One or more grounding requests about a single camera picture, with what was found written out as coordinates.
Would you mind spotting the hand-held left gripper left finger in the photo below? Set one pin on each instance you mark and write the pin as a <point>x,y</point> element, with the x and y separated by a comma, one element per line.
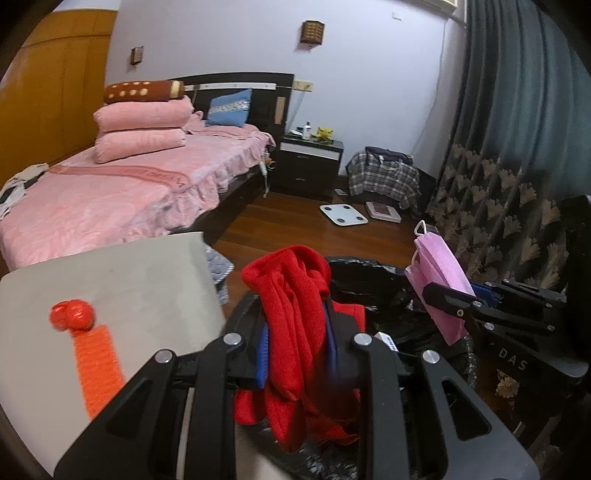
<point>203,397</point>

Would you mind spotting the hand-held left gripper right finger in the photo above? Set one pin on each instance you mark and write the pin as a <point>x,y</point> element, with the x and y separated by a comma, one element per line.
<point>392,406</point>

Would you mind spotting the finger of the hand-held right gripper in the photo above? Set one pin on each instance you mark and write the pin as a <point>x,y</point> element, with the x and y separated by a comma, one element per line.
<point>450,302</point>
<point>485,293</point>

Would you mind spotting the pink face mask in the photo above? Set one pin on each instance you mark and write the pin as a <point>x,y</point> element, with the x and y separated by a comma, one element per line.
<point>438,263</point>

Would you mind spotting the white cardboard box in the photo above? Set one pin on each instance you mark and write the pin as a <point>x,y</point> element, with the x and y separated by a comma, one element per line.
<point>385,340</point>

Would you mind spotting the black bag lined trash bin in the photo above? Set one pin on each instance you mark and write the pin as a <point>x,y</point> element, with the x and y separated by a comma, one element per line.
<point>378,286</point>

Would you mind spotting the orange mesh net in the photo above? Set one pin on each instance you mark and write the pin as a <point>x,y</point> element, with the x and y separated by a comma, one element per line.
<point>97,364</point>

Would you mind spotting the red fleece cloth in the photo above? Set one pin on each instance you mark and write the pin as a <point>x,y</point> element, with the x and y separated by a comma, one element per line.
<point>295,332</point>

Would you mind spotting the pink and white scale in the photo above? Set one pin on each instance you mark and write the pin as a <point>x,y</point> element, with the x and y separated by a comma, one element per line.
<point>382,211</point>

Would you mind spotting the white bathroom scale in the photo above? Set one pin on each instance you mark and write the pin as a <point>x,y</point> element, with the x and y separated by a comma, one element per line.
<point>344,214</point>

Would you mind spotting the plaid cloth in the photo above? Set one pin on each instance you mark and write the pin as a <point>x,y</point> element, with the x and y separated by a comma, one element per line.
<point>383,177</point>

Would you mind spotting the red crumpled wrapper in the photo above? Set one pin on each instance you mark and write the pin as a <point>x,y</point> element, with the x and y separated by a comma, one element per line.
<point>71,316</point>

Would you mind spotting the grey patterned curtain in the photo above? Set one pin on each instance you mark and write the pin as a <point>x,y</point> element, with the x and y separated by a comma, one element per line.
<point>508,138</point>

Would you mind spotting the dark nightstand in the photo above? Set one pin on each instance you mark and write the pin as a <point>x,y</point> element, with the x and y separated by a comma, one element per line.
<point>307,168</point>

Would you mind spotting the yellow plush toy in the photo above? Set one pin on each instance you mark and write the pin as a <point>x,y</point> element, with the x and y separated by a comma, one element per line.
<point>323,134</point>

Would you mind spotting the bed with pink bedspread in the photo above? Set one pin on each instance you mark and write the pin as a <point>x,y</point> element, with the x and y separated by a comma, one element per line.
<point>115,194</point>

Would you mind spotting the small bottle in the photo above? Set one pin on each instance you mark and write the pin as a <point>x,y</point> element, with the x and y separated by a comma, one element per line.
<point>307,131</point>

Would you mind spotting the pink pillow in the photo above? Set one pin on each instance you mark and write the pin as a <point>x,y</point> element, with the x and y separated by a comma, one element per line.
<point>138,145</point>

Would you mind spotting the dark wooden headboard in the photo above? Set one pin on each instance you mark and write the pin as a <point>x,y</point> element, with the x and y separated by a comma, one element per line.
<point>265,106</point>

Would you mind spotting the black and white cloth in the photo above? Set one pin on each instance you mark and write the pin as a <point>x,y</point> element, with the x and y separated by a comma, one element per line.
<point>21,184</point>

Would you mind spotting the pink folded blankets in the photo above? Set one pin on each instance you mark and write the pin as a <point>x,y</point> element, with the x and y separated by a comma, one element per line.
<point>143,115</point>

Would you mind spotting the blue cushion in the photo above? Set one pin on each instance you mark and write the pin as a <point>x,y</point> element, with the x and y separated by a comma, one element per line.
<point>228,108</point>

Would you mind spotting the brown dotted bolster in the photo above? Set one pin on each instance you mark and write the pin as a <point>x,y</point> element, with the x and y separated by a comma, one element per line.
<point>143,91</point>

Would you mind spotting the wooden wardrobe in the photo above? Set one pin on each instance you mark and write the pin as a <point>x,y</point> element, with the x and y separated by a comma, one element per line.
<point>55,83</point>

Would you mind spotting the wall socket strip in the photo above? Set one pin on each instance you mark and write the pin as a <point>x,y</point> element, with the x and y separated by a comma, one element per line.
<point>304,85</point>

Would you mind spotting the large wall lamp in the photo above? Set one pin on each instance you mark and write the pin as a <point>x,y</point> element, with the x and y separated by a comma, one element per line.
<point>313,32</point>

